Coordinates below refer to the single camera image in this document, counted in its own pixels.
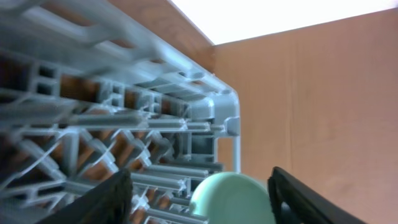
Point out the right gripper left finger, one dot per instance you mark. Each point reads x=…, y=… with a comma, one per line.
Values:
x=96, y=205

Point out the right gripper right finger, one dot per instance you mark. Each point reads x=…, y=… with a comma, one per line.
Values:
x=294, y=202

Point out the mint green small bowl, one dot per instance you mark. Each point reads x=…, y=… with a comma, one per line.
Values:
x=232, y=198

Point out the grey plastic dishwasher rack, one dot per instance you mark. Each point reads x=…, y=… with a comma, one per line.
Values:
x=97, y=108

